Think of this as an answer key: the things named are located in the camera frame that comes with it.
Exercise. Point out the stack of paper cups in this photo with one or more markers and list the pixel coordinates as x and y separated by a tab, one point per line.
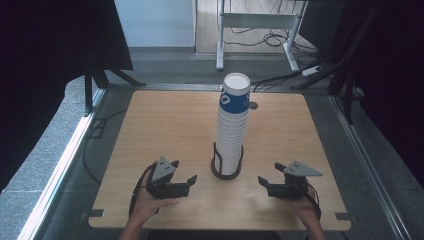
232	133

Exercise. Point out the round dark table grommet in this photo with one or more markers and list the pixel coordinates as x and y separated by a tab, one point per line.
253	105

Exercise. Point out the person's left hand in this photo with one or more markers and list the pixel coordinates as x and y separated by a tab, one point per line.
146	206

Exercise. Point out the black curtain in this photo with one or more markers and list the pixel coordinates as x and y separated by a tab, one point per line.
50	66
393	66

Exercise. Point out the black metal stand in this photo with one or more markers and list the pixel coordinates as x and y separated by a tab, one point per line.
348	83

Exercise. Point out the white power strip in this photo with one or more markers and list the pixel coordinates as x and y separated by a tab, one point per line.
312	70

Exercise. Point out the person's right hand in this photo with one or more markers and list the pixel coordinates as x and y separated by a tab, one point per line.
306	208

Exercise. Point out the white metal desk frame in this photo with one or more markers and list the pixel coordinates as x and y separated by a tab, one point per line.
256	20

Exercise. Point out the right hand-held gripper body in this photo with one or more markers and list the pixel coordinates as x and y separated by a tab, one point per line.
295	181

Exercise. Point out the black tripod stand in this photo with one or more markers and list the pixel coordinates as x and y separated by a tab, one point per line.
88	86

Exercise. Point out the aluminium floor rail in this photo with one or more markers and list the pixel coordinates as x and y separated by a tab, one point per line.
370	166
166	87
60	170

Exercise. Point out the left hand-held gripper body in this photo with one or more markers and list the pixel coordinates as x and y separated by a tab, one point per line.
162	170

